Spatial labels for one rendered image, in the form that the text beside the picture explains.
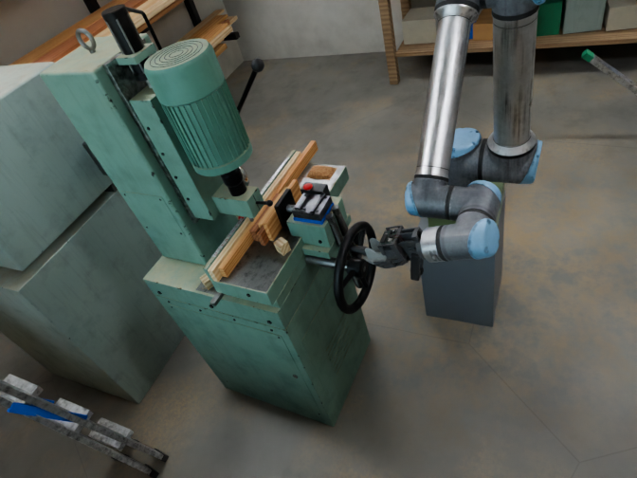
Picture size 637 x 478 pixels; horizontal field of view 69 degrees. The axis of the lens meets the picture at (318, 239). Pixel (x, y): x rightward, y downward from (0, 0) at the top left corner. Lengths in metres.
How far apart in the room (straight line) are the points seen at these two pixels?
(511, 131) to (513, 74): 0.20
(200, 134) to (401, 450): 1.40
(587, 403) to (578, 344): 0.26
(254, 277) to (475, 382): 1.11
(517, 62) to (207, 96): 0.84
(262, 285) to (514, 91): 0.92
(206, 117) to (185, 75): 0.11
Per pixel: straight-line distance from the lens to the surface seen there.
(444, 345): 2.21
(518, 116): 1.58
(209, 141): 1.25
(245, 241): 1.48
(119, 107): 1.36
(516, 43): 1.44
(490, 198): 1.22
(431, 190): 1.24
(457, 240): 1.13
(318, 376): 1.79
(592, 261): 2.56
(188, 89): 1.19
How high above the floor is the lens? 1.87
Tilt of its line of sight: 42 degrees down
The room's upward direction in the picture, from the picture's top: 19 degrees counter-clockwise
